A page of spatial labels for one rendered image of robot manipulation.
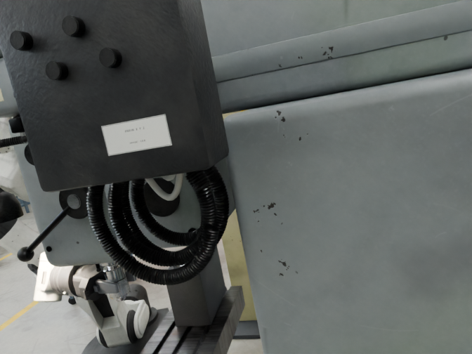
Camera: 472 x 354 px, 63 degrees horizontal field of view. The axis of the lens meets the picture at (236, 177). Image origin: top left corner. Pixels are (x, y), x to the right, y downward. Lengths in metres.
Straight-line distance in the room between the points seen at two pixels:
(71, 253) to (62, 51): 0.50
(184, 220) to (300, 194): 0.25
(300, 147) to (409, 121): 0.13
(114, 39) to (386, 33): 0.38
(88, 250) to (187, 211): 0.24
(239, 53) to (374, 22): 0.20
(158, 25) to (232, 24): 0.26
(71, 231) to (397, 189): 0.60
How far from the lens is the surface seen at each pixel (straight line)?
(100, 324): 1.85
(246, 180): 0.51
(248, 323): 2.95
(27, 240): 1.33
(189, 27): 0.38
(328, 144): 0.49
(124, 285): 0.93
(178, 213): 0.67
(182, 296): 1.26
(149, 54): 0.38
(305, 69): 0.60
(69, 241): 0.83
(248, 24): 0.62
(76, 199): 0.75
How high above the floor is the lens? 1.57
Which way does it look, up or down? 11 degrees down
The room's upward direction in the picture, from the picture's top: 11 degrees counter-clockwise
